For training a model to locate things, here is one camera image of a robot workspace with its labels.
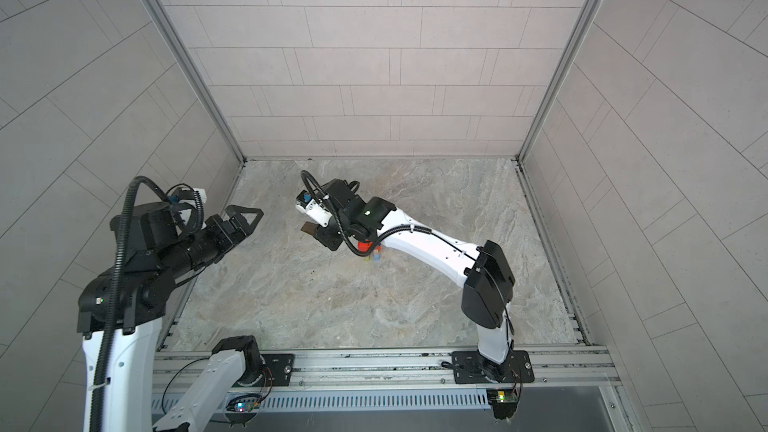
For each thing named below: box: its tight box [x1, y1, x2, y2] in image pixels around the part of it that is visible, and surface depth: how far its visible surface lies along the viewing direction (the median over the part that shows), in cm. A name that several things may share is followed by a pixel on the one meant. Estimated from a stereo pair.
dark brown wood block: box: [300, 221, 319, 236], surface depth 77 cm
